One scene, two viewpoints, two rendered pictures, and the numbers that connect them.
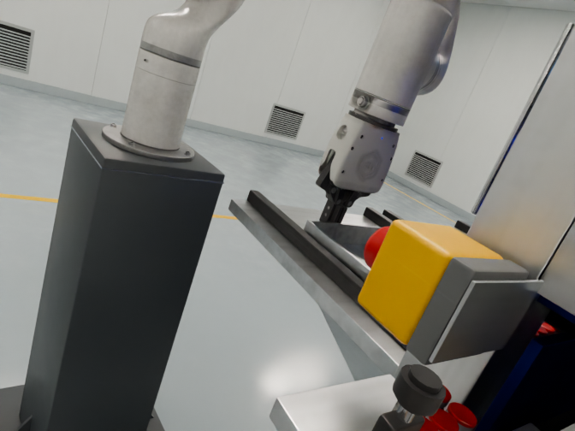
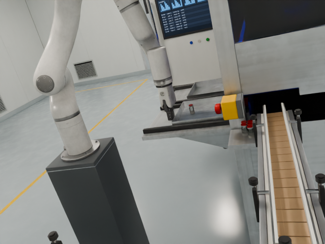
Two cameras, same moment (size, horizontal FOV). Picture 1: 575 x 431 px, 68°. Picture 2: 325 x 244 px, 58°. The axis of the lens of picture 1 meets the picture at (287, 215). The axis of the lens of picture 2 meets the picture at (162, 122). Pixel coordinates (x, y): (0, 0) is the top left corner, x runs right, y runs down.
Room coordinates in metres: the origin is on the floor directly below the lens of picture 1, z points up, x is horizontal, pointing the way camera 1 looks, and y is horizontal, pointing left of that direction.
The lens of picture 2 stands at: (-0.45, 0.60, 1.39)
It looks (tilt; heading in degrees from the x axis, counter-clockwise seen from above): 21 degrees down; 331
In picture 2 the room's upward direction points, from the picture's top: 15 degrees counter-clockwise
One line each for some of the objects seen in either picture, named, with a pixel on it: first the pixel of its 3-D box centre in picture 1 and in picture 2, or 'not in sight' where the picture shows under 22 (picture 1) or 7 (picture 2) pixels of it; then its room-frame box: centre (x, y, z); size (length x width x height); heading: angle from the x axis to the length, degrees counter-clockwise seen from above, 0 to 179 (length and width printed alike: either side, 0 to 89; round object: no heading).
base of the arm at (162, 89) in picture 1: (159, 103); (74, 134); (0.87, 0.33, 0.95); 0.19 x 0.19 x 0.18
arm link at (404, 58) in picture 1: (403, 53); (158, 62); (0.64, -0.07, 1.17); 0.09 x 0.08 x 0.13; 149
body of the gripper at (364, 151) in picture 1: (360, 150); (166, 94); (0.64, -0.07, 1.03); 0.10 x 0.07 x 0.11; 129
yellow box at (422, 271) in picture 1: (435, 286); (232, 106); (0.29, -0.12, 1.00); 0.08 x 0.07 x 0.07; 39
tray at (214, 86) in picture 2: not in sight; (220, 86); (0.75, -0.50, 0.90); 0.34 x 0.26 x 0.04; 39
